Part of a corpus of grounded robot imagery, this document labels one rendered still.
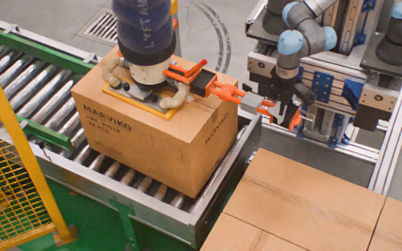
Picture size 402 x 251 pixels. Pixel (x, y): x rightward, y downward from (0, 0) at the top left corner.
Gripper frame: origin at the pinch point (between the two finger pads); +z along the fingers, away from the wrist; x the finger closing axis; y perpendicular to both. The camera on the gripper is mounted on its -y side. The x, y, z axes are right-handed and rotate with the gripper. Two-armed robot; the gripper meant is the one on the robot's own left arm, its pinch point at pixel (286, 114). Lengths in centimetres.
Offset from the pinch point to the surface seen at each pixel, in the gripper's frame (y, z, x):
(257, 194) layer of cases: 7, 54, 4
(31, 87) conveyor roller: 144, 54, 2
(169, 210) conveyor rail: 35, 49, 32
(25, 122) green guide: 120, 44, 28
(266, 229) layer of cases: -4, 54, 17
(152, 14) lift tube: 52, -30, 6
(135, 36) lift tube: 57, -21, 10
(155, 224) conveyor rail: 42, 63, 34
